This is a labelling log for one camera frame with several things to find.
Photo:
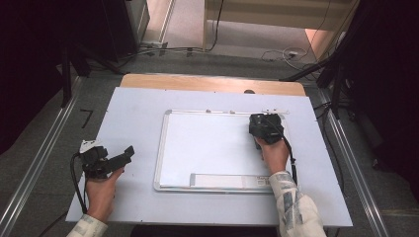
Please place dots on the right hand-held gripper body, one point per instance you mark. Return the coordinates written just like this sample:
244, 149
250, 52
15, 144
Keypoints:
266, 127

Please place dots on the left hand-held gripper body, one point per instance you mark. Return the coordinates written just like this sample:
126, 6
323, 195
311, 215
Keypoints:
95, 159

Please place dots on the person's right hand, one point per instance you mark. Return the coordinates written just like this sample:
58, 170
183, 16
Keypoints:
275, 156

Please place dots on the person's left hand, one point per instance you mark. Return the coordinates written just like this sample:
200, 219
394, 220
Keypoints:
100, 194

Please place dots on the black metal stand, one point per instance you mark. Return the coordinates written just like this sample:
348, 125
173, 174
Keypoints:
66, 82
336, 92

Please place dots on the light wooden furniture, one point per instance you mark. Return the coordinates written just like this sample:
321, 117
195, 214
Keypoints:
263, 13

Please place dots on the black cabinet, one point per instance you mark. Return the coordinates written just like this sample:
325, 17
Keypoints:
118, 26

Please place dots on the aluminium floor rail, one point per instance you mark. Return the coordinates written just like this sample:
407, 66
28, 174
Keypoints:
355, 171
39, 158

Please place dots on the white whiteboard with metal frame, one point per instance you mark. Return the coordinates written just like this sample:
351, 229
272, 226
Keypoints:
210, 148

